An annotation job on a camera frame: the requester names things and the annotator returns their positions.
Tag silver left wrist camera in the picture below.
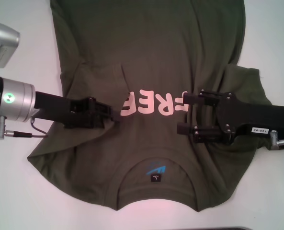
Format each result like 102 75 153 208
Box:
0 21 21 75

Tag dark green printed T-shirt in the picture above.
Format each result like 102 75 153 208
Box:
26 0 276 213

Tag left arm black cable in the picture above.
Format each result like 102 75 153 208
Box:
0 116 49 140

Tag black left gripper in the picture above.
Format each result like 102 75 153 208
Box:
34 91 121 130

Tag right arm silver cable connector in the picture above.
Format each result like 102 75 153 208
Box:
270 129 284 152

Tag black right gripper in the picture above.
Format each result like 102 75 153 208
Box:
177 89 284 146

